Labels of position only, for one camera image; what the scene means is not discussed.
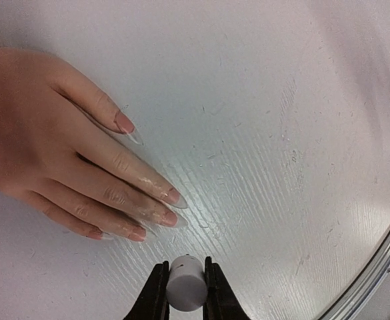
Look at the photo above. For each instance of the mannequin hand with long nails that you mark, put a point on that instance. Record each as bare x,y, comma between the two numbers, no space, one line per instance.
58,153

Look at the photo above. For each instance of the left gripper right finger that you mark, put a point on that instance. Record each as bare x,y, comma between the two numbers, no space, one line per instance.
221,303

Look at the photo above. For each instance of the white nail polish cap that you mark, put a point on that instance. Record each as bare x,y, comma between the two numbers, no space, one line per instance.
186,289

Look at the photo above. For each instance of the aluminium front rail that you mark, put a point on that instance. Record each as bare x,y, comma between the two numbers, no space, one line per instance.
356,296

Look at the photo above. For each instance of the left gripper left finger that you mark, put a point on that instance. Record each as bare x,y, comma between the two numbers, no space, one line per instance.
152,303

